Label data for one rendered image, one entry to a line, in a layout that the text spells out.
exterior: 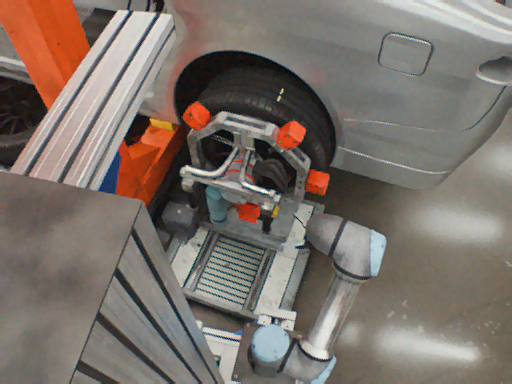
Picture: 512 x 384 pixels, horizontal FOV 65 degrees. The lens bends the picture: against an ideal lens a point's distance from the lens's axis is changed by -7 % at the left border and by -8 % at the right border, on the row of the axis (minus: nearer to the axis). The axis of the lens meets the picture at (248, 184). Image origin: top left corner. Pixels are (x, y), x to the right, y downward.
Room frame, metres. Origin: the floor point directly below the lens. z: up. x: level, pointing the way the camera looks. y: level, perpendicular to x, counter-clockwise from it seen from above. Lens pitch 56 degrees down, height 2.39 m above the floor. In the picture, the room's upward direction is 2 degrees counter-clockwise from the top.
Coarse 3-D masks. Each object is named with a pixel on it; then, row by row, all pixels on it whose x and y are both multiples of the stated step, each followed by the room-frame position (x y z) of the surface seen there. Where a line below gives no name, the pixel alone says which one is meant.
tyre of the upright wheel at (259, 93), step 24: (240, 72) 1.42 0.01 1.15; (264, 72) 1.38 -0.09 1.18; (216, 96) 1.30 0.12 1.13; (240, 96) 1.25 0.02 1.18; (264, 96) 1.25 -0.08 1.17; (288, 96) 1.26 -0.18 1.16; (312, 96) 1.30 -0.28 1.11; (288, 120) 1.15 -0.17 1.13; (312, 120) 1.19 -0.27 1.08; (312, 144) 1.11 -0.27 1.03; (312, 168) 1.10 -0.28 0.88
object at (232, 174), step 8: (240, 160) 1.12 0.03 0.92; (232, 168) 1.09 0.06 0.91; (248, 168) 1.08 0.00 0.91; (224, 176) 1.07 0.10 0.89; (232, 176) 1.05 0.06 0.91; (248, 176) 1.05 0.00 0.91; (256, 176) 1.07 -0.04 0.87; (224, 192) 1.01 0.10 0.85; (232, 192) 1.00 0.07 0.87; (232, 200) 1.00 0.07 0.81; (240, 200) 0.98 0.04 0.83
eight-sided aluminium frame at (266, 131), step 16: (224, 112) 1.22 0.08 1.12; (192, 128) 1.28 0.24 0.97; (208, 128) 1.19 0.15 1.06; (224, 128) 1.16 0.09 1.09; (240, 128) 1.13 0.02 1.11; (256, 128) 1.13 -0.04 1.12; (272, 128) 1.12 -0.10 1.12; (192, 144) 1.22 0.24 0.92; (272, 144) 1.08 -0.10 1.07; (192, 160) 1.23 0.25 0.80; (288, 160) 1.06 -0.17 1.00; (304, 160) 1.06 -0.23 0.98; (304, 176) 1.03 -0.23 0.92; (288, 192) 1.09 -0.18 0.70; (304, 192) 1.06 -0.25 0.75
